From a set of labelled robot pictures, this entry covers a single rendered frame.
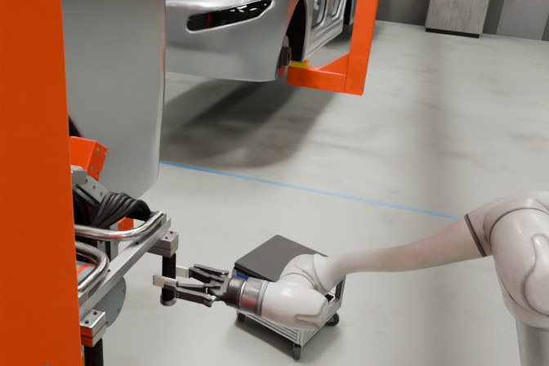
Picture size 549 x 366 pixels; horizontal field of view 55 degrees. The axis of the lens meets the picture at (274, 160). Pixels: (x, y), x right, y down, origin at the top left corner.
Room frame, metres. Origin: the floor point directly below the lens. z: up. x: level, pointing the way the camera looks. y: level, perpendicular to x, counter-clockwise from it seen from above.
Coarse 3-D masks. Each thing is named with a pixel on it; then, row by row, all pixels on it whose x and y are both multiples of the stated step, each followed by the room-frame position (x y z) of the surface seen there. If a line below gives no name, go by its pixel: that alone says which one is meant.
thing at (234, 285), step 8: (224, 280) 1.14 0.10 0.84; (232, 280) 1.11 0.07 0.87; (240, 280) 1.11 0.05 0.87; (208, 288) 1.10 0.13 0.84; (216, 288) 1.10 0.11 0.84; (224, 288) 1.10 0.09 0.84; (232, 288) 1.08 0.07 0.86; (240, 288) 1.09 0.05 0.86; (216, 296) 1.08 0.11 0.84; (224, 296) 1.08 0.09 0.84; (232, 296) 1.07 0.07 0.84; (232, 304) 1.07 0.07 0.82
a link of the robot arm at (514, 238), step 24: (504, 216) 0.94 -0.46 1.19; (528, 216) 0.90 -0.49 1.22; (504, 240) 0.87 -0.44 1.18; (528, 240) 0.83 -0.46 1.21; (504, 264) 0.83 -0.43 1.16; (528, 264) 0.78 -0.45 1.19; (504, 288) 0.82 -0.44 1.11; (528, 288) 0.76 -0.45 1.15; (528, 312) 0.79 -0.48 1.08; (528, 336) 0.82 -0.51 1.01; (528, 360) 0.82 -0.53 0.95
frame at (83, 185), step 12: (72, 168) 1.12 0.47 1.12; (72, 180) 1.10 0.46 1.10; (84, 180) 1.15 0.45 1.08; (84, 192) 1.17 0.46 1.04; (96, 192) 1.20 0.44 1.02; (108, 192) 1.25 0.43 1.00; (96, 204) 1.26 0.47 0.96; (108, 228) 1.26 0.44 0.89; (96, 240) 1.27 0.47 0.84; (108, 252) 1.26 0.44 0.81
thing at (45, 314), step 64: (0, 0) 0.45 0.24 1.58; (0, 64) 0.44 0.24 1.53; (64, 64) 0.52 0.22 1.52; (0, 128) 0.43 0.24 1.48; (64, 128) 0.52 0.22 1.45; (0, 192) 0.42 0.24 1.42; (64, 192) 0.51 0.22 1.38; (0, 256) 0.42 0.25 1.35; (64, 256) 0.50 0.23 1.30; (0, 320) 0.41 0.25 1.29; (64, 320) 0.50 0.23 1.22
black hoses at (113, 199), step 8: (112, 192) 1.18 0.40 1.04; (104, 200) 1.14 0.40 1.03; (112, 200) 1.14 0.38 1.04; (120, 200) 1.14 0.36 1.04; (128, 200) 1.14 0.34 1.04; (136, 200) 1.15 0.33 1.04; (104, 208) 1.13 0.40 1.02; (112, 208) 1.12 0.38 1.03; (120, 208) 1.12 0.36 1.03; (128, 208) 1.12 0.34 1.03; (136, 208) 1.19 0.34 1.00; (144, 208) 1.18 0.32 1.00; (96, 216) 1.11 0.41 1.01; (104, 216) 1.10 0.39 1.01; (112, 216) 1.11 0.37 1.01; (120, 216) 1.11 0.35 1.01; (128, 216) 1.20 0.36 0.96; (136, 216) 1.19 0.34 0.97; (144, 216) 1.19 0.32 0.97; (96, 224) 1.09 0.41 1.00; (104, 224) 1.10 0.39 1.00; (112, 224) 1.10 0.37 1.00; (104, 240) 1.08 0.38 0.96
